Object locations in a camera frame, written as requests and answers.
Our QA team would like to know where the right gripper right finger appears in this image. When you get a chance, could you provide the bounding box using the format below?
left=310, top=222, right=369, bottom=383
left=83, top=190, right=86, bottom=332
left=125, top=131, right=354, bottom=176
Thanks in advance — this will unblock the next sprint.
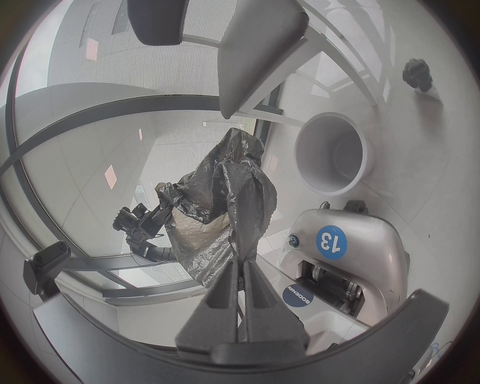
left=242, top=258, right=311, bottom=357

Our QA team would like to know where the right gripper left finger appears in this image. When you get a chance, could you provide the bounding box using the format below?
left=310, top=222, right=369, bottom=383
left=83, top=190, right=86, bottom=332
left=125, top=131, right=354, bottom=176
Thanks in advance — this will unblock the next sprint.
left=175, top=258, right=239, bottom=355

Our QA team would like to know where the black plastic bag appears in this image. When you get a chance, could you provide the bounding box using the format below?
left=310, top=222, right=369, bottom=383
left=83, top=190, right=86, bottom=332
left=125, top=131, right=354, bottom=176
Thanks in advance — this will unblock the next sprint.
left=155, top=127, right=278, bottom=289

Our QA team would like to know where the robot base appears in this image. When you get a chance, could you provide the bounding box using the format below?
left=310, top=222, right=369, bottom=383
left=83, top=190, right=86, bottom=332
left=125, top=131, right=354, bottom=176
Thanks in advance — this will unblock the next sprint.
left=240, top=200, right=411, bottom=357

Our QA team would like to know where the white trash bin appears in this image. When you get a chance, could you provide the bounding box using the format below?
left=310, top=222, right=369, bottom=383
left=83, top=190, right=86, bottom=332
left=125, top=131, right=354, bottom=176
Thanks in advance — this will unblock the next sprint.
left=293, top=112, right=377, bottom=196

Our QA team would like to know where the crumpled black plastic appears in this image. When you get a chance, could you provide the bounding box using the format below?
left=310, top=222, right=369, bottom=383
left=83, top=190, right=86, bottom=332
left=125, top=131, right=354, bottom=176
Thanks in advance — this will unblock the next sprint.
left=402, top=58, right=432, bottom=92

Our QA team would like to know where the small white paper scrap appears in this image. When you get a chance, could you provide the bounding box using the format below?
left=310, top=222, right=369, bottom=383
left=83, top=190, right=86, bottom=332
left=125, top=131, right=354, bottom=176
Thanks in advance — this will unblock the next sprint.
left=414, top=86, right=443, bottom=102

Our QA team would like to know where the grey seat white frame chair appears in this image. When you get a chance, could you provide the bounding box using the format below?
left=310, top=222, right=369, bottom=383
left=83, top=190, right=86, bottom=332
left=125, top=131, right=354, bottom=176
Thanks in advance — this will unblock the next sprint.
left=127, top=0, right=391, bottom=128

